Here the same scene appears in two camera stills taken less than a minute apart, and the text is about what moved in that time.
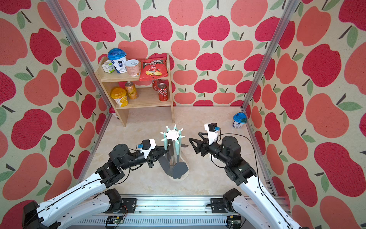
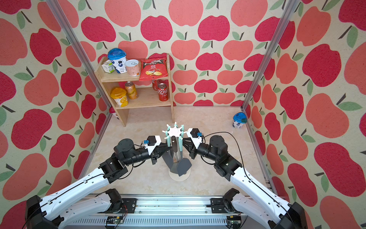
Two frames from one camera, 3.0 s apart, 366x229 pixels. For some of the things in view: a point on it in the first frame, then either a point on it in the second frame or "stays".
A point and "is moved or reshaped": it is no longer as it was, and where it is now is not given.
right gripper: x=201 y=143 to x=191 y=148
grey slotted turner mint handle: x=164 y=160 is moved or reshaped
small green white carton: x=108 y=67 stays
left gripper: x=156 y=152 stays
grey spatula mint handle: x=180 y=168 is moved or reshaped
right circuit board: x=234 y=221 stays
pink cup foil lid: x=133 y=67 stays
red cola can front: x=162 y=92 stays
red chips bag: x=153 y=69 stays
